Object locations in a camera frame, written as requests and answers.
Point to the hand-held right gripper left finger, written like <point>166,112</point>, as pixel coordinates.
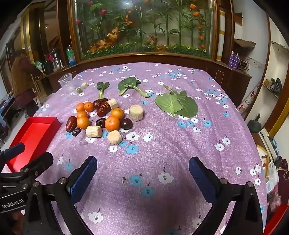
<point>83,178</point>

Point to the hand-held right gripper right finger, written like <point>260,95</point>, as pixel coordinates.
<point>203,180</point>

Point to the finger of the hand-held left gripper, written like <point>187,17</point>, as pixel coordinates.
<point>14,149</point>
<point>38,161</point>

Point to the red cardboard box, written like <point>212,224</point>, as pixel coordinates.
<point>33,135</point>

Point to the small dark wrinkled date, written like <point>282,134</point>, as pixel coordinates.
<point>76,131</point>

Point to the peeled sugarcane piece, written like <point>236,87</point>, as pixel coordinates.
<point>93,131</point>
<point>114,137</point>

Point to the large red date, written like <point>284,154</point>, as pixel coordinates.
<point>103,110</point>
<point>71,123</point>
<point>97,103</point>

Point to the mandarin orange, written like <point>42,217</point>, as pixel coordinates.
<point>88,106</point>
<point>117,113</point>
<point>83,123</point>
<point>112,123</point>
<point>80,107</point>
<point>82,114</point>

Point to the dark round plum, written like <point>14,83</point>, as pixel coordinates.
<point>100,122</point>
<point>125,123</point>

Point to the square-cut sugarcane piece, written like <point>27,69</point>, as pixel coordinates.
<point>112,104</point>

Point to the large round sugarcane piece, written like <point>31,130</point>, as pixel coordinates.
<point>136,112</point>

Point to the purple floral tablecloth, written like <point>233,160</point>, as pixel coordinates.
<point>158,146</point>

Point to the white plastic bag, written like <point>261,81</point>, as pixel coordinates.
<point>272,174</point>

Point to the green teapot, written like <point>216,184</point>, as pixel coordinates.
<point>256,125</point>

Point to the large bok choy leaves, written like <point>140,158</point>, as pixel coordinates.
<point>176,104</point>

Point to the small green round fruit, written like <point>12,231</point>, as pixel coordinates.
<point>78,90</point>

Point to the clear plastic cup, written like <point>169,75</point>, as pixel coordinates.
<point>66,82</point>

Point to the green white packet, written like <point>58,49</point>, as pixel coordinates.
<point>37,64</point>

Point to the dark kettle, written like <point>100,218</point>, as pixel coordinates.
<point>46,67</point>

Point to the small sugarcane piece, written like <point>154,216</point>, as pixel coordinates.
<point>84,85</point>

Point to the small bok choy stalk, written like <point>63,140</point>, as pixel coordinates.
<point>102,89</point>

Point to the steel thermos flask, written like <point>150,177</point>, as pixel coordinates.
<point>55,57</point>

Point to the medium bok choy leaf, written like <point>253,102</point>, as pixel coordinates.
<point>128,84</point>

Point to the plastic water bottle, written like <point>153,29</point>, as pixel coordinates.
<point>70,55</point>

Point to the rolled white yellow scroll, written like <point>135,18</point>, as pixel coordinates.
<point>220,34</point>

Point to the glass case of artificial plants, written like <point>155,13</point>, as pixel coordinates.
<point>146,27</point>

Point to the wooden wall shelf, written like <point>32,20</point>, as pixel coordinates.
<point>245,43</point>

